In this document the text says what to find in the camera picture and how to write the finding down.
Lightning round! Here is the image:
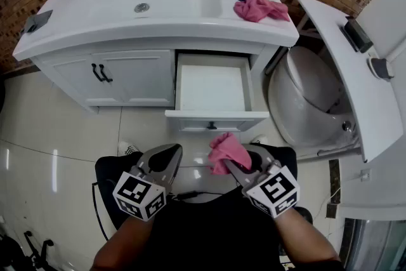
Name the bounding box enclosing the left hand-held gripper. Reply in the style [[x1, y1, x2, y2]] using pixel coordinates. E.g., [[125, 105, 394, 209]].
[[112, 143, 184, 222]]

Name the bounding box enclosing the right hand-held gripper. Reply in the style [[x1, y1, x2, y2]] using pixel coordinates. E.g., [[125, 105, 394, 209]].
[[223, 144, 301, 220]]

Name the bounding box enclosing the pink cloth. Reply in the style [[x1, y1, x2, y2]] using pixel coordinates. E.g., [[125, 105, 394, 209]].
[[233, 0, 291, 23], [207, 132, 253, 176]]

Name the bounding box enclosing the white drawer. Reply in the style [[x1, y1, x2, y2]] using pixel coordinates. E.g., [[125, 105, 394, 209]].
[[164, 53, 270, 133]]

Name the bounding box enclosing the person's right forearm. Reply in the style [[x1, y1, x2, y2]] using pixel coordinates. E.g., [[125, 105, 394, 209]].
[[274, 208, 342, 271]]

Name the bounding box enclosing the person's left forearm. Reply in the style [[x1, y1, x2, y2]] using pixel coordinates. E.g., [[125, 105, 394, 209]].
[[90, 215, 156, 271]]

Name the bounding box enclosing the person's right leg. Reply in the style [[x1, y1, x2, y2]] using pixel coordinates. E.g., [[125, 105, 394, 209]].
[[247, 144, 298, 188]]

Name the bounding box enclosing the person's leg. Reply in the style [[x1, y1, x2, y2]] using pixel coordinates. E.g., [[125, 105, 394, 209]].
[[95, 151, 145, 229], [247, 144, 298, 188]]

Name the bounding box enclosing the person's left white shoe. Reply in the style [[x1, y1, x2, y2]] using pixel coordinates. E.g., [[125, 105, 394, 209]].
[[117, 141, 140, 156]]

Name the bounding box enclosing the person's left leg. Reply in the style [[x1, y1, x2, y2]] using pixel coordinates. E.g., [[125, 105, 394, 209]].
[[95, 151, 145, 229]]

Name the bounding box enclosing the black stool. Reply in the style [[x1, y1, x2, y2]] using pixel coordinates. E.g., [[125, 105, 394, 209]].
[[293, 206, 314, 226]]

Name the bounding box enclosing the person's black shirt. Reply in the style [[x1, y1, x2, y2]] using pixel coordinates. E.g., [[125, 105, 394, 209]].
[[148, 187, 286, 271]]

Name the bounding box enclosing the white cabinet door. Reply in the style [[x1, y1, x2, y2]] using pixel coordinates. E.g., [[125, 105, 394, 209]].
[[52, 53, 128, 107], [91, 50, 175, 107]]

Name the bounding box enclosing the white vanity cabinet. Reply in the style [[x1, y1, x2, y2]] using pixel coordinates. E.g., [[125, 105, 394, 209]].
[[31, 44, 283, 115]]

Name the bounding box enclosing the black chair base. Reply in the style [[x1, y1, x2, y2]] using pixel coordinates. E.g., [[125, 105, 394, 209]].
[[0, 230, 56, 271]]

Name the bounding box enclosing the black box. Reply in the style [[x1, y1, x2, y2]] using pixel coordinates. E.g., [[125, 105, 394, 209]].
[[341, 16, 374, 54]]

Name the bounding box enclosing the white ceramic sink top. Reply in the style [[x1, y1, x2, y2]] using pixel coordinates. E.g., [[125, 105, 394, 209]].
[[12, 0, 301, 62]]

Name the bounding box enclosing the black cable with plug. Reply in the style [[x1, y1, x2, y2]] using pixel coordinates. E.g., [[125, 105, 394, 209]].
[[173, 190, 242, 201]]

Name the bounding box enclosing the black floor cable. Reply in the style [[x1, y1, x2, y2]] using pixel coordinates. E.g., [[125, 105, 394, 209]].
[[91, 180, 110, 242]]

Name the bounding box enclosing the black door handle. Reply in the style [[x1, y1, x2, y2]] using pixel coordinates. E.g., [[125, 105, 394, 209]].
[[98, 63, 114, 83], [91, 63, 104, 83]]

